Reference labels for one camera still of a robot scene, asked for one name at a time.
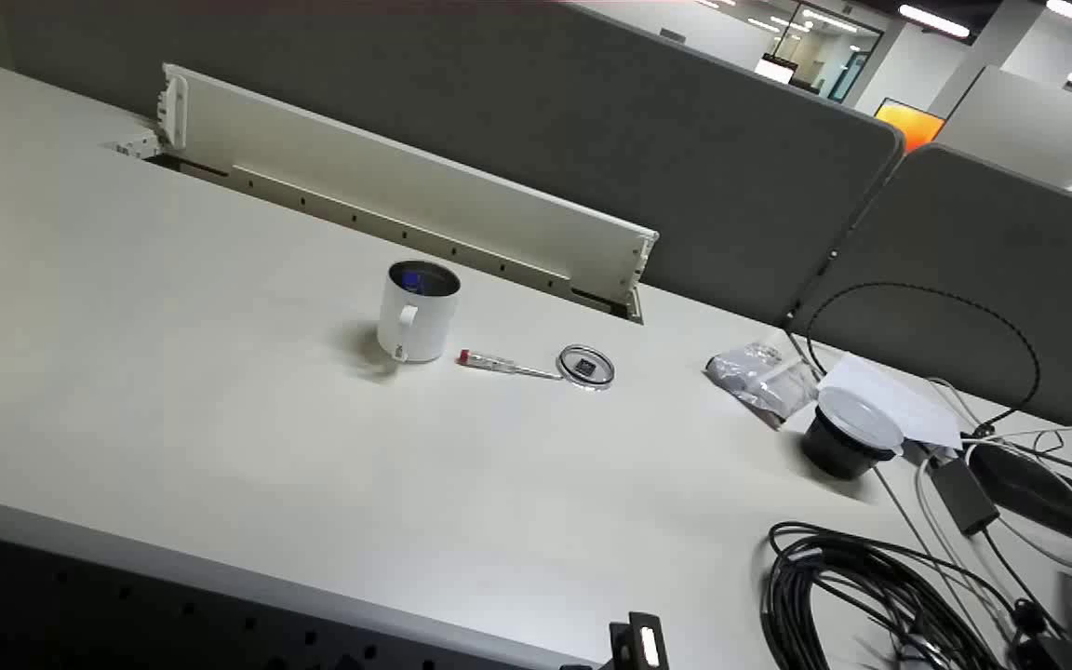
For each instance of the black clamp with white label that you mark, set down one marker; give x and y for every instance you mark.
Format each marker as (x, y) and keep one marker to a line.
(636, 647)

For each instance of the black round speaker white top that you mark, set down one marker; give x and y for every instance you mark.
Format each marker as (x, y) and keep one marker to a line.
(848, 441)

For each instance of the white mug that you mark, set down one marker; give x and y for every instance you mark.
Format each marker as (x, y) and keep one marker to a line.
(419, 326)

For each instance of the round clear disc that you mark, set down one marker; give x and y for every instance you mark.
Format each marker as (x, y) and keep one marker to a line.
(586, 367)

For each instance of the light grey partition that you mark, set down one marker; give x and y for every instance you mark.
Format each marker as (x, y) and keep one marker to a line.
(1032, 124)

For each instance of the orange sign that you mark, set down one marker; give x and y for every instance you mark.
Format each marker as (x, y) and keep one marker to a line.
(909, 124)

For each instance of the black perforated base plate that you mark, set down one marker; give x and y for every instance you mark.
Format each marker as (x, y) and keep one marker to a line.
(127, 609)

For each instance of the clear plastic bag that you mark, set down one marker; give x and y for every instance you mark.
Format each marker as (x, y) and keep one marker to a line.
(761, 377)

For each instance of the large grey divider panel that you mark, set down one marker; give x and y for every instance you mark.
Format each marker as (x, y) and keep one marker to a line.
(559, 113)

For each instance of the black power adapter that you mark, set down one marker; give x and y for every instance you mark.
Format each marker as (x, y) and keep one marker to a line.
(962, 495)

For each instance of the black oval case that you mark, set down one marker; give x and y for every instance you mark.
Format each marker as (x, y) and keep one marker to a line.
(1032, 488)

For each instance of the blue marker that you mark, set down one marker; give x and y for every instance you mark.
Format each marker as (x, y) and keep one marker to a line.
(410, 278)

